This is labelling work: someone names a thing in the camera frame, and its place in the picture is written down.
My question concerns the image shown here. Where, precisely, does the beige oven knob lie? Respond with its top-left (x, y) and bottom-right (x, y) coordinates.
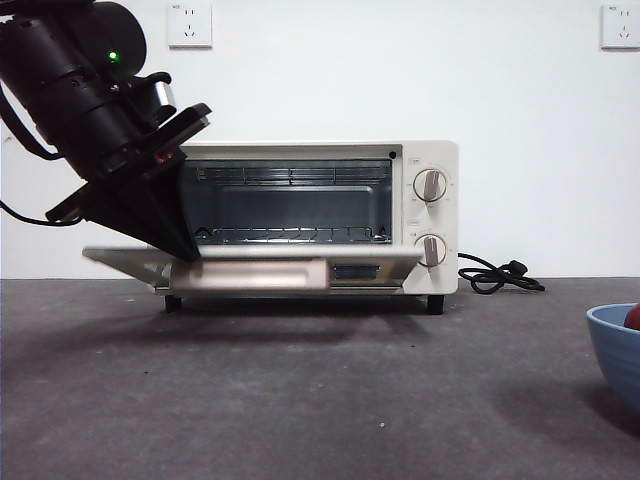
top-left (413, 168), bottom-right (450, 204)
top-left (414, 233), bottom-right (448, 268)

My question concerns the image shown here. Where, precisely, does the white Toshiba toaster oven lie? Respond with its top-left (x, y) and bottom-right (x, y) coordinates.
top-left (164, 139), bottom-right (460, 315)

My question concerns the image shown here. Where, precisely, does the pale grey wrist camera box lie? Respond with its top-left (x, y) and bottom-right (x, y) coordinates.
top-left (142, 72), bottom-right (180, 119)

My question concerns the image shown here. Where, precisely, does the white wall socket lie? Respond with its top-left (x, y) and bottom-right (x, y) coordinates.
top-left (167, 2), bottom-right (213, 50)
top-left (600, 3), bottom-right (640, 50)

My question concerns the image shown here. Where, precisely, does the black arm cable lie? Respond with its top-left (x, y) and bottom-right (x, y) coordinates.
top-left (0, 199), bottom-right (71, 227)
top-left (0, 89), bottom-right (61, 161)

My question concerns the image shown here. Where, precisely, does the blue bowl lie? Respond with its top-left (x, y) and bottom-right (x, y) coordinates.
top-left (585, 302), bottom-right (640, 436)

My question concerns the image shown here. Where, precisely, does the oven door with beige handle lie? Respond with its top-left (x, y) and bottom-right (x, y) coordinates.
top-left (82, 244), bottom-right (424, 294)

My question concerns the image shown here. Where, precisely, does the black oven power cable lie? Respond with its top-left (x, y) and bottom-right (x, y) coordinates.
top-left (457, 251), bottom-right (546, 295)

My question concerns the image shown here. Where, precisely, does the wire oven rack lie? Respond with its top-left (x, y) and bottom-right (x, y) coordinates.
top-left (195, 224), bottom-right (394, 246)

